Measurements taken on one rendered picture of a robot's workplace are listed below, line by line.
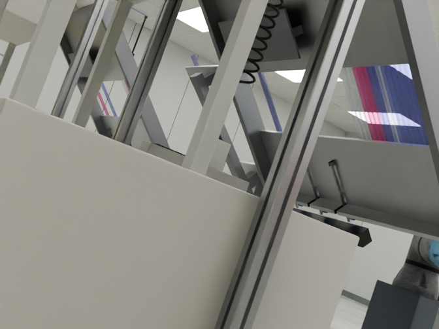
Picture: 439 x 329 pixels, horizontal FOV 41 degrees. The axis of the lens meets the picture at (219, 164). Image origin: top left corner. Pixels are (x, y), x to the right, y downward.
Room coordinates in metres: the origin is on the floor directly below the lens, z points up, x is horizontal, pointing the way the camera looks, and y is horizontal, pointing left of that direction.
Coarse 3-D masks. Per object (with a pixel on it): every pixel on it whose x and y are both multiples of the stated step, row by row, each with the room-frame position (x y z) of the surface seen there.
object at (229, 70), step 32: (0, 0) 1.30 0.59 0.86; (64, 0) 0.74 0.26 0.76; (128, 0) 1.44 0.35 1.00; (256, 0) 0.88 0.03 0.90; (64, 32) 0.75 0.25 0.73; (256, 32) 0.89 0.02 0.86; (32, 64) 0.74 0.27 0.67; (96, 64) 1.44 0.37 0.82; (224, 64) 0.88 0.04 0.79; (32, 96) 0.75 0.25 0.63; (96, 96) 1.45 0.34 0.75; (224, 96) 0.88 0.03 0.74; (192, 160) 0.87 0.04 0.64
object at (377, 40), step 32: (224, 0) 1.54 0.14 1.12; (288, 0) 1.32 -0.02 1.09; (320, 0) 1.23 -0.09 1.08; (384, 0) 1.09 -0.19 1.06; (224, 32) 1.54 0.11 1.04; (288, 32) 1.32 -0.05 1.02; (384, 32) 1.13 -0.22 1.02; (288, 64) 1.44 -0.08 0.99; (352, 64) 1.25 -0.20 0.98; (384, 64) 1.17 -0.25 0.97
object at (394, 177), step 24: (264, 144) 1.73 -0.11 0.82; (336, 144) 1.44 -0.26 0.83; (360, 144) 1.36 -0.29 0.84; (384, 144) 1.29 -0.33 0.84; (408, 144) 1.23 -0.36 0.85; (312, 168) 1.58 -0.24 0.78; (336, 168) 1.49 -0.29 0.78; (360, 168) 1.41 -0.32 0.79; (384, 168) 1.33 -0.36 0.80; (408, 168) 1.26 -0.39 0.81; (432, 168) 1.20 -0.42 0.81; (312, 192) 1.64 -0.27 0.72; (336, 192) 1.54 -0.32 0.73; (360, 192) 1.45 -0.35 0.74; (384, 192) 1.37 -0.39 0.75; (408, 192) 1.30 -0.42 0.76; (432, 192) 1.24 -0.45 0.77; (408, 216) 1.34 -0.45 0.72; (432, 216) 1.27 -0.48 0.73
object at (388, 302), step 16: (384, 288) 1.98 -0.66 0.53; (400, 288) 1.93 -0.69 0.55; (384, 304) 1.96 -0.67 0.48; (400, 304) 1.91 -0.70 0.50; (416, 304) 1.86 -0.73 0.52; (432, 304) 1.90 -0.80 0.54; (368, 320) 1.99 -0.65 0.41; (384, 320) 1.94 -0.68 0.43; (400, 320) 1.89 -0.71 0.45; (416, 320) 1.87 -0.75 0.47; (432, 320) 1.92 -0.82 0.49
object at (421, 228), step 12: (300, 204) 1.65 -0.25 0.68; (312, 204) 1.59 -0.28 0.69; (324, 204) 1.57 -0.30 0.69; (336, 204) 1.54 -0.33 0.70; (348, 204) 1.52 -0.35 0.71; (348, 216) 1.47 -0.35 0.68; (360, 216) 1.44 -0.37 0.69; (372, 216) 1.41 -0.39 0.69; (384, 216) 1.39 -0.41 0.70; (396, 216) 1.37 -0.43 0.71; (396, 228) 1.34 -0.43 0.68; (408, 228) 1.30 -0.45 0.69; (420, 228) 1.29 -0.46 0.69; (432, 228) 1.27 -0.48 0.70
